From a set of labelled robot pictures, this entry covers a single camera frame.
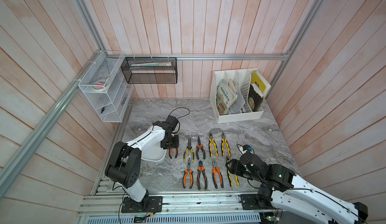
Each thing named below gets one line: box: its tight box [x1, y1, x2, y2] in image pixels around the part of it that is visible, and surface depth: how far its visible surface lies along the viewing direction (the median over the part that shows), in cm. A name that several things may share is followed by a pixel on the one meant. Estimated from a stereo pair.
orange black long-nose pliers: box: [196, 136, 206, 160], surface depth 94 cm
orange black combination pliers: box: [212, 159, 224, 189], surface depth 84 cm
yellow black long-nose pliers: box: [183, 137, 195, 163], surface depth 94 cm
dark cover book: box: [247, 82, 265, 112], surface depth 100 cm
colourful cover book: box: [216, 78, 238, 116], surface depth 103 cm
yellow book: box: [251, 69, 271, 96], surface depth 97 cm
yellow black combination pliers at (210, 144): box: [208, 132, 219, 158], surface depth 94 cm
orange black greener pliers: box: [182, 157, 193, 189], surface depth 83 cm
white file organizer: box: [209, 67, 264, 124], surface depth 103 cm
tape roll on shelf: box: [90, 79, 107, 92], surface depth 76 cm
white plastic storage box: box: [140, 140, 167, 164], surface depth 85 cm
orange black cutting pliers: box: [197, 160, 208, 190], surface depth 84 cm
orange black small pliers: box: [168, 147, 179, 160], surface depth 87 cm
